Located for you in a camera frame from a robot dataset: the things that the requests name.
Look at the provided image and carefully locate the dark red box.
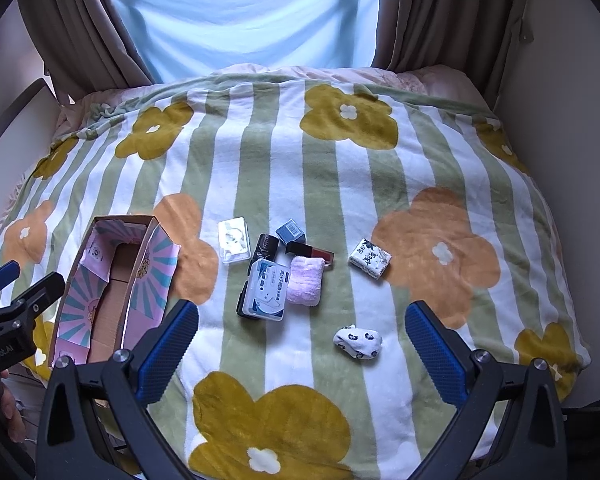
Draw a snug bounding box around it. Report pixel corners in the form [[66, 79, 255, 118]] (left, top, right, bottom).
[[285, 240, 335, 267]]

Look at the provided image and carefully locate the white headboard cushion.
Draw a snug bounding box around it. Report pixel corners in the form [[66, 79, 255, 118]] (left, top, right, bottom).
[[0, 91, 63, 232]]

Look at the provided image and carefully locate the light blue curtain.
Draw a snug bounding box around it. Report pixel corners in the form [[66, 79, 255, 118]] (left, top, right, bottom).
[[107, 0, 382, 84]]

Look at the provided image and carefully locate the cardboard box with pink lining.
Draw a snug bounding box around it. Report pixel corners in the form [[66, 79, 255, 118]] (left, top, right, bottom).
[[46, 214, 182, 368]]

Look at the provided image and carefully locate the black flat case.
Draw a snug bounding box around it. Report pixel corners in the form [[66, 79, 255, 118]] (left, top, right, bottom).
[[236, 280, 254, 317]]

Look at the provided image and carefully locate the person's left hand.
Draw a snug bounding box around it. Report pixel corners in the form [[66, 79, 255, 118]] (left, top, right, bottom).
[[0, 370, 27, 427]]

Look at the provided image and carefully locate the pink fluffy cloth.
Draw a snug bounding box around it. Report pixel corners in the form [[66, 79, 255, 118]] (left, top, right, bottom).
[[285, 255, 326, 307]]

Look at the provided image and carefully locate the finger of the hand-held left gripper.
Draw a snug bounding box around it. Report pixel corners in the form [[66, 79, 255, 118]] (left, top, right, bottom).
[[0, 271, 67, 347], [0, 260, 22, 306]]

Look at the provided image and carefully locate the small blue box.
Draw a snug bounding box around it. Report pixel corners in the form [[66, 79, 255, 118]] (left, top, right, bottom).
[[275, 218, 306, 245]]

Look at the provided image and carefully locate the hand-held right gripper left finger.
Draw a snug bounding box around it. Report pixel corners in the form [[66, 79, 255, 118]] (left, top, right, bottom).
[[34, 299, 201, 480]]

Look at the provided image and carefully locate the floral tissue pack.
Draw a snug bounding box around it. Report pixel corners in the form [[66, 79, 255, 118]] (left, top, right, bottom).
[[348, 237, 394, 281]]

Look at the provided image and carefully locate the clear plastic case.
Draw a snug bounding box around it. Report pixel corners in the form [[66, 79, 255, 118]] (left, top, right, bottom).
[[218, 217, 251, 265]]

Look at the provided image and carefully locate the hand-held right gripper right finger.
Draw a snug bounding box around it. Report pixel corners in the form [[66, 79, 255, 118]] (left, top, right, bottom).
[[404, 300, 567, 480]]

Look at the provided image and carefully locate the striped flower blanket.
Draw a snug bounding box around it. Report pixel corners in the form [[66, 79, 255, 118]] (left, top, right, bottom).
[[0, 74, 594, 480]]

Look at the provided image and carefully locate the white and blue plastic box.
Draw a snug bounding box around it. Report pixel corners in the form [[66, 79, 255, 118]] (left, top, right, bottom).
[[242, 258, 291, 321]]

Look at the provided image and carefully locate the white sock with black spots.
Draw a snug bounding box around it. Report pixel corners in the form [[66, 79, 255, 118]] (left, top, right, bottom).
[[332, 324, 384, 361]]

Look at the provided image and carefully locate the grey headboard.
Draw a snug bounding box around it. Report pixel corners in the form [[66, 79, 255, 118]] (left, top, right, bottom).
[[0, 77, 56, 153]]

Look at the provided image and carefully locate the beige curtain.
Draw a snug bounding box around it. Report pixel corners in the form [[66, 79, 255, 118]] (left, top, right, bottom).
[[370, 0, 537, 107], [17, 0, 159, 95]]

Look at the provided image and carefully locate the black bag roll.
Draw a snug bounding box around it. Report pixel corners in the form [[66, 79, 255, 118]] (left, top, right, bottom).
[[253, 233, 280, 262]]

